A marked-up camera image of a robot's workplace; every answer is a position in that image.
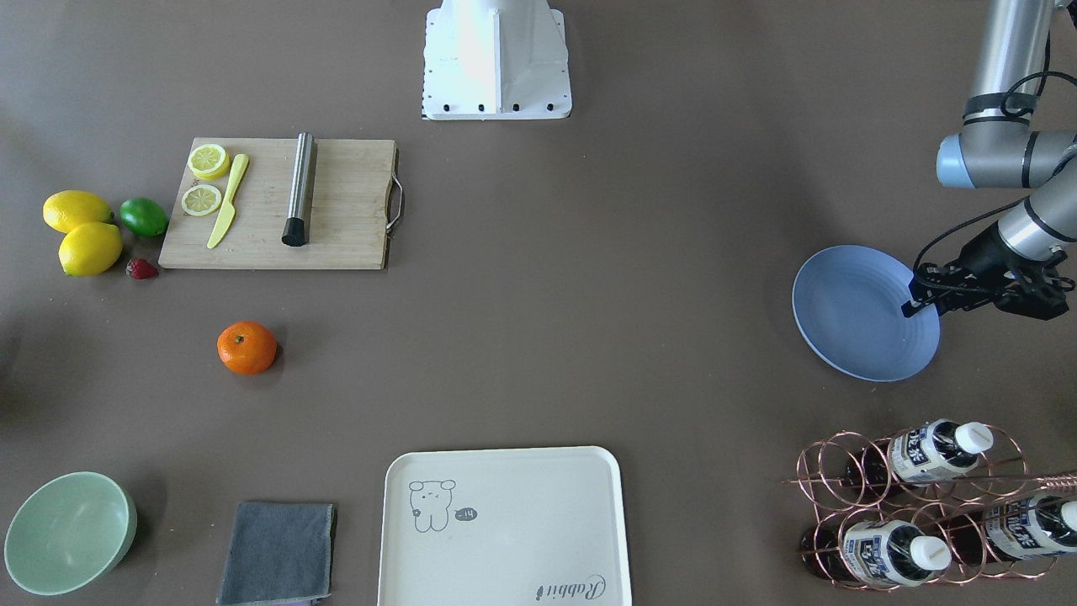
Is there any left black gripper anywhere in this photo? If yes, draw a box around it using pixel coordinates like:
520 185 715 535
901 224 1074 321

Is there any blue round plate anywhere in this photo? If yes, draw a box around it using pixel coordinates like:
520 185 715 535
792 245 940 382

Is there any orange mandarin fruit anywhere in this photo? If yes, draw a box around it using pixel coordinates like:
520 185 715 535
216 321 278 375

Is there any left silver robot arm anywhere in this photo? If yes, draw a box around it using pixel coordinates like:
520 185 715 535
901 1 1076 321

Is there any tea bottle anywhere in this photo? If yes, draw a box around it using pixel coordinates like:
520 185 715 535
798 513 952 591
931 492 1076 566
842 419 994 497

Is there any tea bottle middle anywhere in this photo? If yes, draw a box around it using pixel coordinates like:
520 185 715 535
798 513 952 591

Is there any cream rabbit tray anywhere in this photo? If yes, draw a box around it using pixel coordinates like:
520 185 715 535
377 445 634 605

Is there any bamboo cutting board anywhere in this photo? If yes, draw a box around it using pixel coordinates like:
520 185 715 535
158 137 398 269

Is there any steel muddler black tip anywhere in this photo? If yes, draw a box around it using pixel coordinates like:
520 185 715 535
281 133 318 246

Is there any grey folded cloth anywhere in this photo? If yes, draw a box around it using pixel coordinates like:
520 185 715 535
215 501 337 605

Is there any yellow plastic knife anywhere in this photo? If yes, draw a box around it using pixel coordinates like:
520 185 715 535
205 153 250 249

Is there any lemon slice upper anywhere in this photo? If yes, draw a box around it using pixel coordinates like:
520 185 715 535
186 143 230 180

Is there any lemon slice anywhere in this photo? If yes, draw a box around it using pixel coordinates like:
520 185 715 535
186 143 230 180
180 183 223 217

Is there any lemon slice lower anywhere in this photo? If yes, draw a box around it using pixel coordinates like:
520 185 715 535
180 183 223 217

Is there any red strawberry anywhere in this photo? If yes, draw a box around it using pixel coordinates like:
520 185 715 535
125 258 159 280

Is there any green lime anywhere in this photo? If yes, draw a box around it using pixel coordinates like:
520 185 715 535
118 197 169 237

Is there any yellow lemon lower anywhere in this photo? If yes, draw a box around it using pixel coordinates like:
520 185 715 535
58 222 123 277

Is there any yellow lemon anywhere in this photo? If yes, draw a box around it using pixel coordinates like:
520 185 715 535
58 222 123 277
42 189 113 234

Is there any yellow lemon upper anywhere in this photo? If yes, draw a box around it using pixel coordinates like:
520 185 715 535
42 189 113 234

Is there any mint green bowl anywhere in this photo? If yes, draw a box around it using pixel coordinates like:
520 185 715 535
3 471 138 596

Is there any copper wire bottle rack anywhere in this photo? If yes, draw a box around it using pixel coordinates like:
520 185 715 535
796 425 1074 584

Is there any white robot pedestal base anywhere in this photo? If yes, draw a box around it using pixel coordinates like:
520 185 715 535
421 1 573 119

